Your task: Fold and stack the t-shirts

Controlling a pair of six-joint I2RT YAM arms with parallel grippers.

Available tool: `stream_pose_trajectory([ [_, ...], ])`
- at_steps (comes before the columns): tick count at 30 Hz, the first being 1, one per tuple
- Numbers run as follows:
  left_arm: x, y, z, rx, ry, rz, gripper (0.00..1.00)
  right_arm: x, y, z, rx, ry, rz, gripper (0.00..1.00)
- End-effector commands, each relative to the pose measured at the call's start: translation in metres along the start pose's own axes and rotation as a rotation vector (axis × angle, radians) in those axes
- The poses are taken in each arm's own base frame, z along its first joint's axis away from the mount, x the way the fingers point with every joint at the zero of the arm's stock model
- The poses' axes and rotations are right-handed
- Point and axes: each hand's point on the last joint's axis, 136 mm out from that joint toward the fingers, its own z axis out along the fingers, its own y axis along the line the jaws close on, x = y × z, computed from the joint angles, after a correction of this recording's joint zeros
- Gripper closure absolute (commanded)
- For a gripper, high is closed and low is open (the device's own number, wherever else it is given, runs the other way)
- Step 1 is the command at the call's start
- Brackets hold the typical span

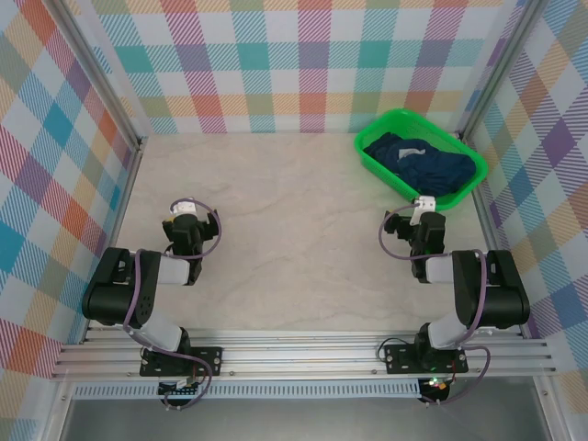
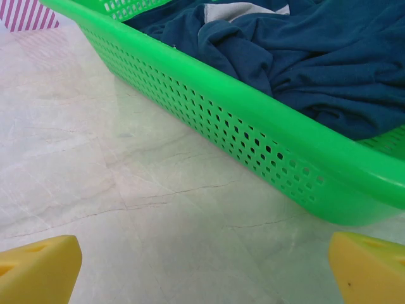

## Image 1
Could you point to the small circuit board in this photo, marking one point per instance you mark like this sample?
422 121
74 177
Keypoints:
177 389
436 387

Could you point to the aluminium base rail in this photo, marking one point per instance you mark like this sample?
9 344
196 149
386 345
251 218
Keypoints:
298 358

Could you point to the green plastic basket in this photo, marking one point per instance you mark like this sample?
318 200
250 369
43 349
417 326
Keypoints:
464 193

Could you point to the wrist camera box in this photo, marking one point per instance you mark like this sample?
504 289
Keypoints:
184 207
423 204

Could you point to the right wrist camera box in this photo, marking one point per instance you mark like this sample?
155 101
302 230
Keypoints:
423 204

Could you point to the grey metal panel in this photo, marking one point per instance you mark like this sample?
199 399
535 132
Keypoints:
298 420

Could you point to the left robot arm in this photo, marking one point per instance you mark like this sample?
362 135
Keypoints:
110 298

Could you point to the aluminium frame post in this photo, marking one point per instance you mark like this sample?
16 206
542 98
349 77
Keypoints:
500 69
98 69

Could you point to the navy blue t-shirt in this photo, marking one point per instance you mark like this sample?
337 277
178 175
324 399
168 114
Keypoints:
436 170

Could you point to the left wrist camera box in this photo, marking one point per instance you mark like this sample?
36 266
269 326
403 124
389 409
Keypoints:
184 207

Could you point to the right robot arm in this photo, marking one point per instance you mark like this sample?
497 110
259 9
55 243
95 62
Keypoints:
500 298

